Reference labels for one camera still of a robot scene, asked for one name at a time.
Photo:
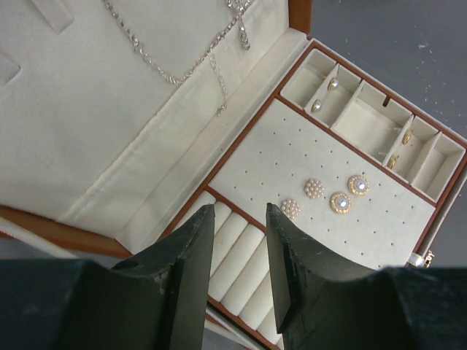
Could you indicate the gold crystal earring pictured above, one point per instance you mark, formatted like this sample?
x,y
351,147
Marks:
x,y
340,203
358,185

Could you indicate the gold stud earring compartment lower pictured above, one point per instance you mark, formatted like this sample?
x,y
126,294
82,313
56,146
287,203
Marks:
x,y
316,106

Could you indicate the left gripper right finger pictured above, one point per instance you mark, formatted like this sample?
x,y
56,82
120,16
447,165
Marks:
x,y
322,300

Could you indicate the pearl cluster earring left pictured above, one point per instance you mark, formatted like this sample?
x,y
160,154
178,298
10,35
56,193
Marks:
x,y
290,208

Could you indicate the gold stud earring compartment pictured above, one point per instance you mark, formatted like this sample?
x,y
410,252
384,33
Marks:
x,y
333,84
316,106

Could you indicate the gold earring right compartment lower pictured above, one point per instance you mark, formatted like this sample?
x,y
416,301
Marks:
x,y
392,161

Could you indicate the gold crystal earring lower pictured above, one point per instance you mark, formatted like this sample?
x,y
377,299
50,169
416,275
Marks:
x,y
340,203

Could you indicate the pearl cluster earring right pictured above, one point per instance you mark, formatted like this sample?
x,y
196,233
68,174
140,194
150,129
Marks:
x,y
314,188

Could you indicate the gold crystal earring upper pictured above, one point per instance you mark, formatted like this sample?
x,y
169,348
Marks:
x,y
358,185

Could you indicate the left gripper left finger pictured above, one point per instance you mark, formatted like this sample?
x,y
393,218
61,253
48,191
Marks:
x,y
154,300

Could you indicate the brown jewelry box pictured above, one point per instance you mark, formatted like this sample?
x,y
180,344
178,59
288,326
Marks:
x,y
119,119

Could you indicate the pearl cluster earring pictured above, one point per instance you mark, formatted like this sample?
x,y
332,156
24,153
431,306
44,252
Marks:
x,y
314,188
290,208

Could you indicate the gold stud earring compartment upper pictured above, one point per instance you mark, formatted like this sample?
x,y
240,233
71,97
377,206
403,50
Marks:
x,y
333,84

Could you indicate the gold earring right compartment upper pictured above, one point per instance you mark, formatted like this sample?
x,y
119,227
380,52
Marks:
x,y
406,137

